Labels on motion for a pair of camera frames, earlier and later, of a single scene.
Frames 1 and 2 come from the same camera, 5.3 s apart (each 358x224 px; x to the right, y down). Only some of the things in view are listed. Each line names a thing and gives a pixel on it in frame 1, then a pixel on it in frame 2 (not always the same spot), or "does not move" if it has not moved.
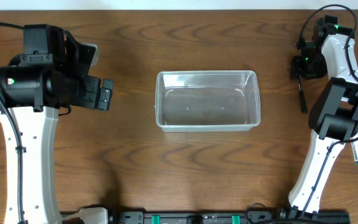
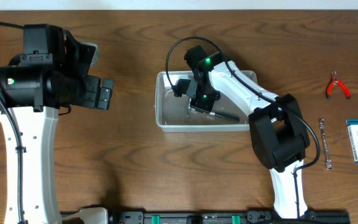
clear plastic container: (207, 101) does not move
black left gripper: (92, 91) does not move
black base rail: (191, 217) does not move
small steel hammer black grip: (304, 105) -> (226, 116)
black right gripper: (298, 70) -> (195, 104)
